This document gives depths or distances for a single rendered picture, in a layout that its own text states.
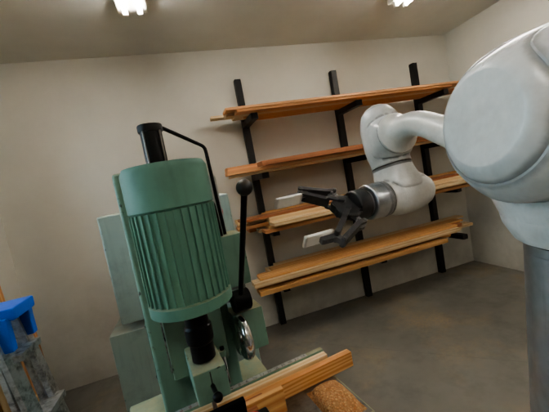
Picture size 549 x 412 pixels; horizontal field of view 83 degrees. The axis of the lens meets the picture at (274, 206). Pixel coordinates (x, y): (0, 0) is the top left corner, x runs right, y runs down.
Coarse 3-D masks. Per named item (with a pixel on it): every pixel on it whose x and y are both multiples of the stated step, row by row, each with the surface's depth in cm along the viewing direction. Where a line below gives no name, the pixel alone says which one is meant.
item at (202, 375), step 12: (216, 348) 74; (192, 360) 70; (216, 360) 68; (192, 372) 66; (204, 372) 65; (216, 372) 66; (204, 384) 65; (216, 384) 66; (228, 384) 67; (204, 396) 65
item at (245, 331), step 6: (234, 318) 87; (240, 318) 85; (240, 324) 83; (246, 324) 83; (240, 330) 83; (246, 330) 82; (240, 336) 85; (246, 336) 81; (252, 336) 83; (240, 342) 85; (246, 342) 81; (252, 342) 82; (240, 348) 88; (246, 348) 81; (252, 348) 82; (246, 354) 82; (252, 354) 82
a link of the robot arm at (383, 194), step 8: (368, 184) 77; (376, 184) 77; (384, 184) 77; (376, 192) 74; (384, 192) 75; (392, 192) 76; (376, 200) 74; (384, 200) 74; (392, 200) 75; (376, 208) 75; (384, 208) 75; (392, 208) 76; (376, 216) 76; (384, 216) 78
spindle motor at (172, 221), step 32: (192, 160) 62; (128, 192) 59; (160, 192) 58; (192, 192) 60; (160, 224) 59; (192, 224) 60; (160, 256) 59; (192, 256) 60; (224, 256) 68; (160, 288) 60; (192, 288) 60; (224, 288) 65; (160, 320) 61
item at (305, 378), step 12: (324, 360) 82; (336, 360) 82; (348, 360) 84; (300, 372) 80; (312, 372) 80; (324, 372) 81; (336, 372) 82; (276, 384) 77; (288, 384) 77; (300, 384) 78; (312, 384) 80; (288, 396) 77
